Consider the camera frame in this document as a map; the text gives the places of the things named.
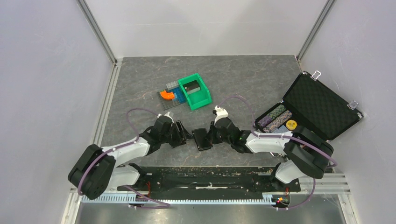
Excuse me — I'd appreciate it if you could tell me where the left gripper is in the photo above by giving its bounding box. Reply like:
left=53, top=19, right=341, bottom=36
left=160, top=120, right=194, bottom=148

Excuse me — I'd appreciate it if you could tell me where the black leather card holder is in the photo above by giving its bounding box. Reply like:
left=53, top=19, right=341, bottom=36
left=192, top=128, right=211, bottom=151

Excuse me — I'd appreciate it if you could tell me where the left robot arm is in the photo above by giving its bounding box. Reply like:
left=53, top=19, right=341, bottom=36
left=67, top=115, right=193, bottom=200

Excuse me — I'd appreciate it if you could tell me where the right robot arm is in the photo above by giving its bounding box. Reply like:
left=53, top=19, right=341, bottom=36
left=196, top=117, right=336, bottom=190

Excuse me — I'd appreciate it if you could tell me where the blue playing card deck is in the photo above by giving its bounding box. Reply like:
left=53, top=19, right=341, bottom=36
left=273, top=126, right=289, bottom=133

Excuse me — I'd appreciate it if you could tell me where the blue grid tray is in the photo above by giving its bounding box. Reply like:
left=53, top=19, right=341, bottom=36
left=157, top=87, right=186, bottom=110

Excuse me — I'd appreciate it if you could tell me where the green plastic bin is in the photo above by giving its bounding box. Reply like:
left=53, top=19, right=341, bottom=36
left=178, top=73, right=212, bottom=111

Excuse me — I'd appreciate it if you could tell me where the orange curved piece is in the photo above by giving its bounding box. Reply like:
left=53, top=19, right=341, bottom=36
left=159, top=90, right=175, bottom=100

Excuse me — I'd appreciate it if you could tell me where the black box in bin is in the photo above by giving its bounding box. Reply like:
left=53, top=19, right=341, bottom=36
left=183, top=80, right=201, bottom=95

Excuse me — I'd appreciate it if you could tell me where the grey brick block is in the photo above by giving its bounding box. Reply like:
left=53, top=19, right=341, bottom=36
left=166, top=81, right=179, bottom=91

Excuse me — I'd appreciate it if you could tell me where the poker chip row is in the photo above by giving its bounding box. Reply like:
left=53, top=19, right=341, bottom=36
left=256, top=105, right=286, bottom=128
left=263, top=110, right=292, bottom=133

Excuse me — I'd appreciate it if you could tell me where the upper poker chip row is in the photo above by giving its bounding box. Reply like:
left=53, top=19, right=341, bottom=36
left=256, top=105, right=286, bottom=128

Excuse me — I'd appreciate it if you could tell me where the yellow dealer button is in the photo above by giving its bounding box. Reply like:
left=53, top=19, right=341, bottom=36
left=285, top=119, right=298, bottom=130

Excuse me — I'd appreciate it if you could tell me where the black poker chip case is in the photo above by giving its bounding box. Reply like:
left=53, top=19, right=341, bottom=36
left=254, top=71, right=363, bottom=141

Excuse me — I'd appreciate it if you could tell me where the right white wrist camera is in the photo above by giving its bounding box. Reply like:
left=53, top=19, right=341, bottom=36
left=212, top=105, right=228, bottom=123

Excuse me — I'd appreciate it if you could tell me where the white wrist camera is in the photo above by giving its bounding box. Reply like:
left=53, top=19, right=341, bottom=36
left=212, top=105, right=228, bottom=123
left=157, top=111, right=174, bottom=122

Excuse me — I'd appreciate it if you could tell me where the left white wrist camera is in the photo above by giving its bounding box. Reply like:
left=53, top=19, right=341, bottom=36
left=157, top=111, right=174, bottom=122

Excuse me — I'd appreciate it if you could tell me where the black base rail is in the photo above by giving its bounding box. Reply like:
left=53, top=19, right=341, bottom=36
left=129, top=163, right=301, bottom=200

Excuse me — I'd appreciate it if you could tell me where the white comb cable strip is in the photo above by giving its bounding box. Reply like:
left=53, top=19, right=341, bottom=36
left=81, top=193, right=276, bottom=205

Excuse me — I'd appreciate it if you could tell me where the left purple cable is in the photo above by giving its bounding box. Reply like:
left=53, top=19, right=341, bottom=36
left=77, top=108, right=160, bottom=196

